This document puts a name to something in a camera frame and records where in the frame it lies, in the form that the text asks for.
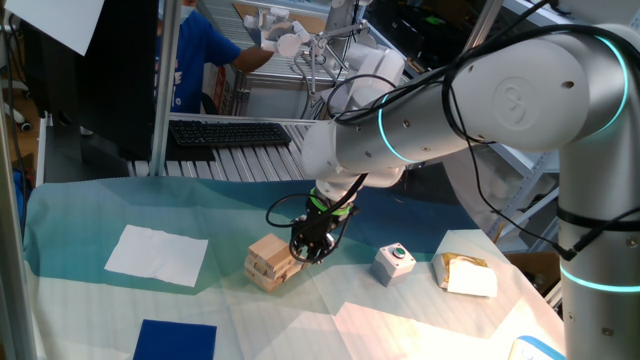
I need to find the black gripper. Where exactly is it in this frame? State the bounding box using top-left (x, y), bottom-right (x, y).
top-left (288, 202), bottom-right (360, 265)

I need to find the protruding wooden Jenga block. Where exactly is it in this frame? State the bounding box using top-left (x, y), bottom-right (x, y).
top-left (283, 258), bottom-right (309, 282)

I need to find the wooden Jenga tower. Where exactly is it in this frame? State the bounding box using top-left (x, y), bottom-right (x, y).
top-left (243, 232), bottom-right (300, 294)

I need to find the white green button box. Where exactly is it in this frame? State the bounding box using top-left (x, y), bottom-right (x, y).
top-left (368, 242), bottom-right (417, 288)

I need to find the teal white tablecloth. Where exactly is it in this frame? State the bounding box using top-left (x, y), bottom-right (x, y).
top-left (22, 162), bottom-right (566, 360)

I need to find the black keyboard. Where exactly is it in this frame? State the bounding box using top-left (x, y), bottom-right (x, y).
top-left (168, 119), bottom-right (293, 148)

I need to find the white paper sheet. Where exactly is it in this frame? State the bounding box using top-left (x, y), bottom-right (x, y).
top-left (103, 224), bottom-right (210, 289)

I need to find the gold tissue pack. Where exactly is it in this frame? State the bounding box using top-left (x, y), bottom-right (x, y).
top-left (430, 251), bottom-right (499, 299)

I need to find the blue square sheet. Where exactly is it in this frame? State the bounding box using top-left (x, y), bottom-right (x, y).
top-left (132, 318), bottom-right (218, 360)

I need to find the white haptic control device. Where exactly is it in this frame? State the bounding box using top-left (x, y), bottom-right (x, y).
top-left (242, 4), bottom-right (407, 114)

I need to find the person in blue shirt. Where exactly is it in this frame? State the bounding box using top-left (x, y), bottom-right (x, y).
top-left (157, 0), bottom-right (276, 115)

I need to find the brown cardboard box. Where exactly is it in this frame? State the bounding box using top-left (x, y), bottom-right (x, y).
top-left (504, 251), bottom-right (561, 297)

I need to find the wooden board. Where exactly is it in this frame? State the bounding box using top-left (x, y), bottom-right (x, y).
top-left (232, 2), bottom-right (326, 34)

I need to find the black monitor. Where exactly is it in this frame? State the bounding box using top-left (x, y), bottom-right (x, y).
top-left (19, 0), bottom-right (160, 184)

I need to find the white metal shelf rack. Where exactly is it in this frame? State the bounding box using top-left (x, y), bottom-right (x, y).
top-left (487, 0), bottom-right (640, 256)

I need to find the white paper on monitor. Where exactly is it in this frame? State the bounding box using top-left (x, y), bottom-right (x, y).
top-left (3, 0), bottom-right (105, 57)

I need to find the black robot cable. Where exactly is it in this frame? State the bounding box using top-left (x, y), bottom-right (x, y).
top-left (264, 0), bottom-right (640, 264)

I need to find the aluminium frame post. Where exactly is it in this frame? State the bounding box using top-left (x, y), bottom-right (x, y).
top-left (462, 0), bottom-right (504, 51)
top-left (544, 284), bottom-right (564, 309)
top-left (0, 9), bottom-right (39, 360)
top-left (148, 0), bottom-right (185, 177)

